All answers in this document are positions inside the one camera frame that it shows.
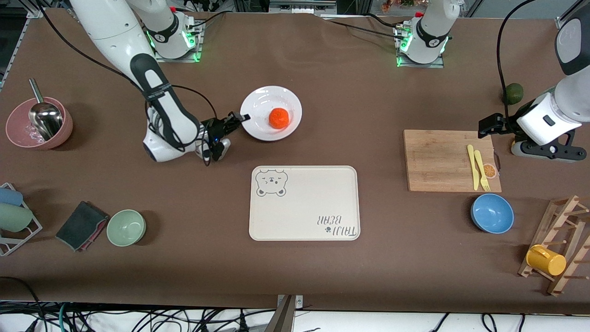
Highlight white round plate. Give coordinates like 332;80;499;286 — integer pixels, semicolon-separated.
240;86;303;142

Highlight orange mandarin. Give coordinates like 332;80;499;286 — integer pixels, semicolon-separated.
269;108;291;130

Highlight yellow plastic fork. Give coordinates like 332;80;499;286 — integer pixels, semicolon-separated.
474;150;491;191

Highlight green lime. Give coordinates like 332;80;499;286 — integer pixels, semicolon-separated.
505;83;524;105

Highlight yellow plastic knife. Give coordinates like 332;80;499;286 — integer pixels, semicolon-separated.
467;145;480;191

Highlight wooden cutting board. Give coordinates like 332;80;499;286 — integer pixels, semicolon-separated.
403;130;502;193

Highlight blue bowl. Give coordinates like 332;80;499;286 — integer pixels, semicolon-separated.
471;194;514;234

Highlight wooden mug rack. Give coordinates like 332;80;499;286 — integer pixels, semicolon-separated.
518;195;590;296

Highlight cream tray with bear print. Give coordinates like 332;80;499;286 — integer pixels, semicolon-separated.
249;166;361;241

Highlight pale green bowl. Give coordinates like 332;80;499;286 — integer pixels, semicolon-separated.
106;209;147;247

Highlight grey metal equipment box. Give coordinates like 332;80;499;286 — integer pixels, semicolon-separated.
269;0;338;14

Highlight yellow mug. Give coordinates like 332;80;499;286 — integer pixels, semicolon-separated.
526;244;567;276

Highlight dark grey folded cloth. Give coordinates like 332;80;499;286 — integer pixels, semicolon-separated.
55;201;110;252

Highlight metal scoop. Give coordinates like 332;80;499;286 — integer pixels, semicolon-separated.
29;78;63;142

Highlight pink bowl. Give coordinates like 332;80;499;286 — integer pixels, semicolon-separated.
6;97;73;150

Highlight blue cup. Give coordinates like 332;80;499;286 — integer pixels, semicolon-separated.
0;187;24;207

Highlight pale green cup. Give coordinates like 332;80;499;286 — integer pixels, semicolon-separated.
0;203;34;233

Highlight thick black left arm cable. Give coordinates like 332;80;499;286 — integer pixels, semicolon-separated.
496;0;541;122

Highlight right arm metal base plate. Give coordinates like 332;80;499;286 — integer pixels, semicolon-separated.
152;18;204;63

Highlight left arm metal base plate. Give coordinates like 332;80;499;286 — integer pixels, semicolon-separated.
393;23;446;69

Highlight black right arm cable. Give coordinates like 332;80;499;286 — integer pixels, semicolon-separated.
36;0;218;160

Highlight thin black table cable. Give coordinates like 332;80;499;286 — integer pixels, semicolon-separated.
340;24;401;42
328;19;406;31

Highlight metal table edge bracket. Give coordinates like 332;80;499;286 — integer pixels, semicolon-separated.
265;294;305;332

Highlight white wire cup rack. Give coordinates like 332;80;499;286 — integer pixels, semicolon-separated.
0;183;43;257

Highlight aluminium frame rail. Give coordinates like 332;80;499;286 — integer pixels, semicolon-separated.
0;6;46;90

